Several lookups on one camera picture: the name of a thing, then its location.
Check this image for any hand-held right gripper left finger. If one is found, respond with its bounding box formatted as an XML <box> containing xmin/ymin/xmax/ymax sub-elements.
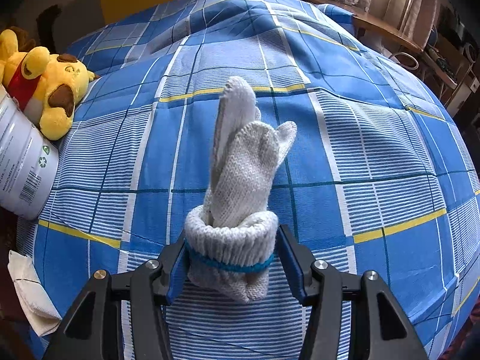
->
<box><xmin>41</xmin><ymin>232</ymin><xmax>190</xmax><ymax>360</ymax></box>

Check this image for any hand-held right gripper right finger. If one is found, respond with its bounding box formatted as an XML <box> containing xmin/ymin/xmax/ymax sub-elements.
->
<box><xmin>277</xmin><ymin>224</ymin><xmax>428</xmax><ymax>360</ymax></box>

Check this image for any blue plaid bedsheet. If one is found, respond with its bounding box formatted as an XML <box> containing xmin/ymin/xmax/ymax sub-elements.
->
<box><xmin>15</xmin><ymin>0</ymin><xmax>480</xmax><ymax>360</ymax></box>

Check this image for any white paper napkin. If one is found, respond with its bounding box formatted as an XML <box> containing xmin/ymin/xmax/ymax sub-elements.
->
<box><xmin>7</xmin><ymin>250</ymin><xmax>62</xmax><ymax>336</ymax></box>

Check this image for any white tin can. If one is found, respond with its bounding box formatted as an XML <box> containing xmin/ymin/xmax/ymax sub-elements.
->
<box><xmin>0</xmin><ymin>84</ymin><xmax>61</xmax><ymax>221</ymax></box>

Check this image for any yellow plush toy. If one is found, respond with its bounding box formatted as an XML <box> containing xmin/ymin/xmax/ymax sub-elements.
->
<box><xmin>0</xmin><ymin>26</ymin><xmax>96</xmax><ymax>141</ymax></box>

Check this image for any wooden chair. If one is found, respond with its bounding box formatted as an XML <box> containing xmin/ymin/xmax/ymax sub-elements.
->
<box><xmin>420</xmin><ymin>34</ymin><xmax>473</xmax><ymax>94</ymax></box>

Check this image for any wooden desk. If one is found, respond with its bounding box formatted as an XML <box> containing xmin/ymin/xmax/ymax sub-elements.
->
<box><xmin>296</xmin><ymin>0</ymin><xmax>424</xmax><ymax>53</ymax></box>

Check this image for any cluttered shelf unit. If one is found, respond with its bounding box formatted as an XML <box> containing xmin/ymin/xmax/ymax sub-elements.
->
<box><xmin>431</xmin><ymin>0</ymin><xmax>480</xmax><ymax>121</ymax></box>

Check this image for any pink patterned curtain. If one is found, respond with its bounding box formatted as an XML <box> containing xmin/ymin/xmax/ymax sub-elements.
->
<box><xmin>382</xmin><ymin>0</ymin><xmax>439</xmax><ymax>46</ymax></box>

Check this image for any white cable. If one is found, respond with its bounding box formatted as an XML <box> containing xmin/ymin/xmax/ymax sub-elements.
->
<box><xmin>388</xmin><ymin>50</ymin><xmax>419</xmax><ymax>70</ymax></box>

